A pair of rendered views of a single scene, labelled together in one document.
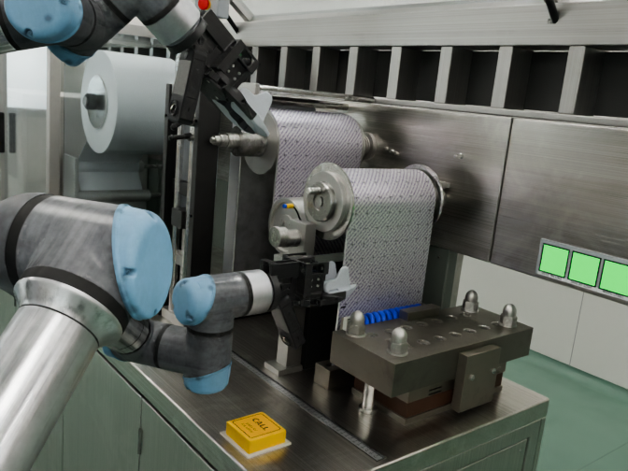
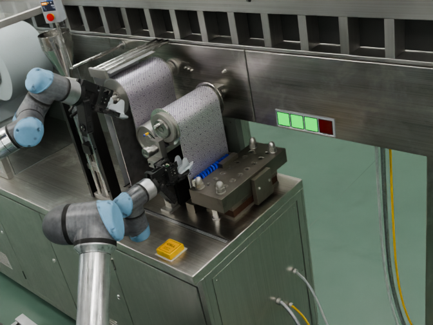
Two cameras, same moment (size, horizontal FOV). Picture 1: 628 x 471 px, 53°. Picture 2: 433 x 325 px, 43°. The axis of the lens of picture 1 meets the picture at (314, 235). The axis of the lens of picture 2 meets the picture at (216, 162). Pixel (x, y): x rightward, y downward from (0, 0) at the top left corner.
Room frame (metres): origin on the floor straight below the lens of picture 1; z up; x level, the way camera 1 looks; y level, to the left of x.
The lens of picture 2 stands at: (-0.68, -0.03, 2.08)
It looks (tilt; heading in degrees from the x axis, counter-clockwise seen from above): 29 degrees down; 356
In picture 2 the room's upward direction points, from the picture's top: 11 degrees counter-clockwise
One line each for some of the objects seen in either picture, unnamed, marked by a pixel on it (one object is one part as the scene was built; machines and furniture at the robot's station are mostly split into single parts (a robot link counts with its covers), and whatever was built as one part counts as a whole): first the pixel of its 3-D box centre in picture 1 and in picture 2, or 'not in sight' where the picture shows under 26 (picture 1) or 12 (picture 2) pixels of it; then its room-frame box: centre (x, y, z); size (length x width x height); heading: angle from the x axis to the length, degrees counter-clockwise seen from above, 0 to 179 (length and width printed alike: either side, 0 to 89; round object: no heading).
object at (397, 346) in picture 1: (398, 339); (220, 186); (1.01, -0.16, 1.05); 0.04 x 0.04 x 0.04
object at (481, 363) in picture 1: (477, 378); (262, 186); (1.09, -0.33, 0.97); 0.10 x 0.03 x 0.11; 130
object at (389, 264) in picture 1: (386, 272); (205, 147); (1.22, -0.15, 1.11); 0.23 x 0.01 x 0.18; 130
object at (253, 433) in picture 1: (255, 432); (170, 249); (0.91, 0.06, 0.91); 0.07 x 0.07 x 0.02; 40
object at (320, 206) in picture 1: (322, 201); (162, 128); (1.18, -0.01, 1.25); 0.07 x 0.02 x 0.07; 40
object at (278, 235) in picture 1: (278, 236); (147, 152); (1.16, 0.07, 1.18); 0.04 x 0.02 x 0.04; 40
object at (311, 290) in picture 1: (291, 282); (162, 176); (1.07, 0.03, 1.12); 0.12 x 0.08 x 0.09; 130
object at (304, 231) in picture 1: (289, 297); (162, 176); (1.18, 0.04, 1.05); 0.06 x 0.05 x 0.31; 130
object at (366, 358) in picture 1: (435, 343); (240, 175); (1.15, -0.26, 1.00); 0.40 x 0.16 x 0.06; 130
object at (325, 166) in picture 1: (327, 201); (165, 126); (1.19, -0.02, 1.25); 0.15 x 0.01 x 0.15; 40
